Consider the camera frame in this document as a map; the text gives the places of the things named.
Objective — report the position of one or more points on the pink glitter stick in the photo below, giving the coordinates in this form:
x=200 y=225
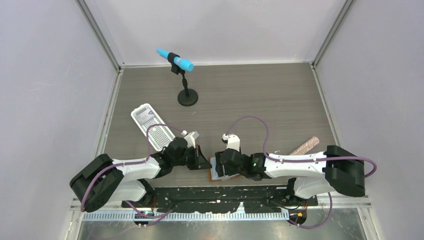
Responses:
x=306 y=147

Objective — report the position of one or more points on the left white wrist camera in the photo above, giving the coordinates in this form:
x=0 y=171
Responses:
x=190 y=138

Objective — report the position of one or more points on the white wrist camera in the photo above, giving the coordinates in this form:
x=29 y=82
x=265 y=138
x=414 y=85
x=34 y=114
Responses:
x=190 y=138
x=232 y=142

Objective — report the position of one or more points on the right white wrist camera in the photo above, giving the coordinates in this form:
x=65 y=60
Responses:
x=232 y=142

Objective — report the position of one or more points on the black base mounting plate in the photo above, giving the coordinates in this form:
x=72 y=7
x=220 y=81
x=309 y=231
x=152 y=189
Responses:
x=222 y=199

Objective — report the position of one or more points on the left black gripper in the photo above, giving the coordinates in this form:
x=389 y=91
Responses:
x=199 y=161

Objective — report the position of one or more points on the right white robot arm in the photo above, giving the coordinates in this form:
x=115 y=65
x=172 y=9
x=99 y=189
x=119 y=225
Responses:
x=332 y=170

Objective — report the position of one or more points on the blue toy microphone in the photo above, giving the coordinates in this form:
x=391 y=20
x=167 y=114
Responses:
x=178 y=64

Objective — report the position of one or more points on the card in basket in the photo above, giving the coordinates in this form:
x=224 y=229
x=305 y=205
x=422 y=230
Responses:
x=144 y=116

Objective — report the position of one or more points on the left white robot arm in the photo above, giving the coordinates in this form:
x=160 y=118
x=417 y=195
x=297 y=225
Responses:
x=105 y=180

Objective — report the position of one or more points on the white perforated plastic basket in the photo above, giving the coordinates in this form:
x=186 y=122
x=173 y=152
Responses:
x=155 y=131

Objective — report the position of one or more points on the black microphone stand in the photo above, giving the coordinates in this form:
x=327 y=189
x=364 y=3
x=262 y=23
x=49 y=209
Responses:
x=188 y=96

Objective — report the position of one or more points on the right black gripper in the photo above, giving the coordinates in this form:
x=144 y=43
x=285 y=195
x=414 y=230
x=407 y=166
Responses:
x=219 y=167

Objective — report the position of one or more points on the brown leather card holder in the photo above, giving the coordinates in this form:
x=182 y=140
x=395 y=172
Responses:
x=200 y=162

